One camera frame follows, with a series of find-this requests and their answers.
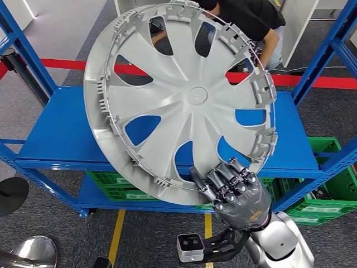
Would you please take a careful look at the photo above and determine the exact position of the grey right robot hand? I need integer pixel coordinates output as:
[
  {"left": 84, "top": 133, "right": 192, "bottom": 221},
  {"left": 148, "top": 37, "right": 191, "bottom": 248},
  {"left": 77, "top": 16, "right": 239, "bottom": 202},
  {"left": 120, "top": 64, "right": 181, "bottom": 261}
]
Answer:
[{"left": 189, "top": 157, "right": 272, "bottom": 231}]

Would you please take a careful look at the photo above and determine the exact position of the grey plastic hubcap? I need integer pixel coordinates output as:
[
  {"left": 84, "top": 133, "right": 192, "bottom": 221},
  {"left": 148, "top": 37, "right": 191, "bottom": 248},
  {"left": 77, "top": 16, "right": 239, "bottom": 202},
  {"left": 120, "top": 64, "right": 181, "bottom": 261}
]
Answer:
[{"left": 83, "top": 0, "right": 278, "bottom": 207}]

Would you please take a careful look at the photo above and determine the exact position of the blue metal shelf rack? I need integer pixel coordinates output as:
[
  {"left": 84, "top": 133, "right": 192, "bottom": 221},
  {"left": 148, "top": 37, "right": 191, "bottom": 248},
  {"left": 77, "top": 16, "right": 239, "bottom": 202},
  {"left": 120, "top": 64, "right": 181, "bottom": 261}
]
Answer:
[{"left": 0, "top": 0, "right": 357, "bottom": 228}]

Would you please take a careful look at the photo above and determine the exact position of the person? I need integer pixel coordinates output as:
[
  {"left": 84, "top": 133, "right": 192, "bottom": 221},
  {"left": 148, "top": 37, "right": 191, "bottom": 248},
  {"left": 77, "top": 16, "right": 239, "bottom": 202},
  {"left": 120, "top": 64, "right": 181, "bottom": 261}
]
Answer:
[{"left": 195, "top": 0, "right": 286, "bottom": 71}]

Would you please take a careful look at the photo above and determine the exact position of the chrome stanchion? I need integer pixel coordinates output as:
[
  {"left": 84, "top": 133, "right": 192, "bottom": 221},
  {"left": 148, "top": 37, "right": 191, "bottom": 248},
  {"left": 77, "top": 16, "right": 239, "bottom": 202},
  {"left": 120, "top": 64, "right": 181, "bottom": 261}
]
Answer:
[{"left": 0, "top": 235, "right": 58, "bottom": 268}]

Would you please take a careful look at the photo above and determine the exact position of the black round stanchion base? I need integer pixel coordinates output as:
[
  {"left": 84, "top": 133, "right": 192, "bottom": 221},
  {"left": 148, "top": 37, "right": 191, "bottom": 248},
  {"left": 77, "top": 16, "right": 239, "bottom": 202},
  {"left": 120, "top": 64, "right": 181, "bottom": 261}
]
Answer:
[{"left": 0, "top": 176, "right": 30, "bottom": 218}]

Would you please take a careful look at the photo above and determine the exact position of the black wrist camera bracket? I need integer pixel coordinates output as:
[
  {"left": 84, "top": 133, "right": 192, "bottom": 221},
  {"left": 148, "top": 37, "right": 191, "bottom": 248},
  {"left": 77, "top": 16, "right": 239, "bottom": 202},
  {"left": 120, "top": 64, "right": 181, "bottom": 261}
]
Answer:
[{"left": 202, "top": 228, "right": 250, "bottom": 261}]

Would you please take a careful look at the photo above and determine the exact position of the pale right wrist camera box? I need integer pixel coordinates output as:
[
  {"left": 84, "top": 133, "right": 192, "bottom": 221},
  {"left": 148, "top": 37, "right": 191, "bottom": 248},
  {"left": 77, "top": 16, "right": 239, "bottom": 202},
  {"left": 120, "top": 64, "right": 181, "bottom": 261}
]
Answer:
[{"left": 177, "top": 233, "right": 205, "bottom": 264}]

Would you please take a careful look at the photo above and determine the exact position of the black device with cables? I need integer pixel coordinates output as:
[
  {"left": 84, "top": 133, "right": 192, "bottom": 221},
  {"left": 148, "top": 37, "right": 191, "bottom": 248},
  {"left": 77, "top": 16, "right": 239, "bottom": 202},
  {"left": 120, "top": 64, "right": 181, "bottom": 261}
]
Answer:
[{"left": 149, "top": 17, "right": 165, "bottom": 35}]

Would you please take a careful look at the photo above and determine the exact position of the dark stanchion post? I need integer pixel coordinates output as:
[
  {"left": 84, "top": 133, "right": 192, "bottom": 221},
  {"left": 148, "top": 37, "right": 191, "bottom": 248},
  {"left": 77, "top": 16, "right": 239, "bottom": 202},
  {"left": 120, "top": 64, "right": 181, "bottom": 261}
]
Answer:
[{"left": 0, "top": 47, "right": 50, "bottom": 107}]

